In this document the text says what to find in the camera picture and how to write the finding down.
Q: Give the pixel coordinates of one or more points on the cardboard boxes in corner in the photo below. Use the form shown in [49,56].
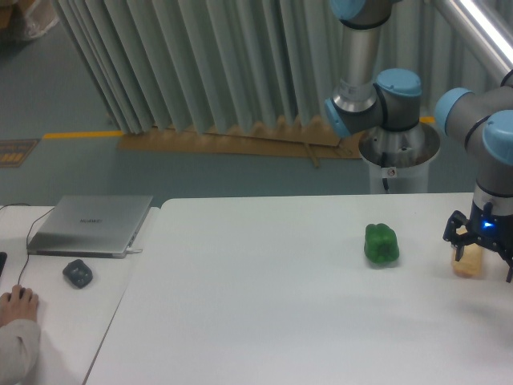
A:
[26,20]

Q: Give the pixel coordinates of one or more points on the pale green folding curtain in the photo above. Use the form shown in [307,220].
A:
[222,63]

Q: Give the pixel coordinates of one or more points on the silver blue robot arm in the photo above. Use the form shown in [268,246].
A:
[384,110]

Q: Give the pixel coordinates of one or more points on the person's hand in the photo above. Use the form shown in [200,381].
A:
[19,313]

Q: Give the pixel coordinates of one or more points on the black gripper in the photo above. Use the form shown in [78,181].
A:
[490,223]

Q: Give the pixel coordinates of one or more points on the brown cardboard sheet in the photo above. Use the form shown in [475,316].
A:
[314,141]

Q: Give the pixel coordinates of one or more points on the grey sleeved forearm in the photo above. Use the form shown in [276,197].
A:
[19,349]

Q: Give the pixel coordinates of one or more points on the brown floor warning sticker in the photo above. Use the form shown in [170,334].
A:
[14,152]

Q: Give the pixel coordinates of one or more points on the black keyboard edge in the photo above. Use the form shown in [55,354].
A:
[3,258]

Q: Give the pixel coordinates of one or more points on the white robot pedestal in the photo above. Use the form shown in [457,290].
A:
[399,162]

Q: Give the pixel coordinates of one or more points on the silver closed laptop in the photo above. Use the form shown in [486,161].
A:
[91,226]

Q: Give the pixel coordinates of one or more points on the tan bread loaf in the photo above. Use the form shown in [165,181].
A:
[470,264]

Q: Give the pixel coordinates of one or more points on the green bell pepper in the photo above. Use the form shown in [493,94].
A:
[381,244]

